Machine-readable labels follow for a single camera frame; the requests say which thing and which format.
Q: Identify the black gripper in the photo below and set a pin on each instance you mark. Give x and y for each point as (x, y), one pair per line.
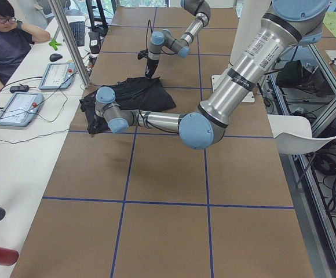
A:
(150, 64)

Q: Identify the black graphic t-shirt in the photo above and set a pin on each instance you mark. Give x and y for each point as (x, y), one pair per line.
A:
(133, 93)

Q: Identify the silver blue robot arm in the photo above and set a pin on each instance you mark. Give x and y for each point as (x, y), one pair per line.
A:
(284, 24)
(180, 46)

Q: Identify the black box on desk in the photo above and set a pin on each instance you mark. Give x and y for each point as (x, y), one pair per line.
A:
(94, 42)

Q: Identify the black keyboard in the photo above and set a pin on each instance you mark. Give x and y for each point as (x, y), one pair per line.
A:
(78, 30)

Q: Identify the upper blue teach pendant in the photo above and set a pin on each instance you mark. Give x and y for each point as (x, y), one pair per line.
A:
(57, 76)

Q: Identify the blue teach pendant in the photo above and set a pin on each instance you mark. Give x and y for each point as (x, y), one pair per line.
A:
(21, 109)
(57, 76)

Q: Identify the black computer mouse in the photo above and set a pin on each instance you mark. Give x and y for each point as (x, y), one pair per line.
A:
(55, 57)

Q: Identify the green plastic toy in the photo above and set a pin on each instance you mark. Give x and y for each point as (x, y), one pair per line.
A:
(54, 44)

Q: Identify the small black remote device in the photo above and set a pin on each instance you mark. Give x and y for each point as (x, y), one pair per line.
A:
(19, 88)

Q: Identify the lower blue teach pendant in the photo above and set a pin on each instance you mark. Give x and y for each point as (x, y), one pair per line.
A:
(21, 109)

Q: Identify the seated man in blue shirt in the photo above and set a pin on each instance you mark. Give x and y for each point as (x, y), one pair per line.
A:
(16, 39)

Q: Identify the white paper sheet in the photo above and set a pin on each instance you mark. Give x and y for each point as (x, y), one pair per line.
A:
(293, 135)

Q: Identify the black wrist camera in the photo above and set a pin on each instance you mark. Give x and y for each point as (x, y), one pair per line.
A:
(143, 54)

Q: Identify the aluminium frame post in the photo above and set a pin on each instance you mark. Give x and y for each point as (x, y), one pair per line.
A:
(62, 22)

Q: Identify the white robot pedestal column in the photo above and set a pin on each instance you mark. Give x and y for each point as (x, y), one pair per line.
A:
(248, 27)

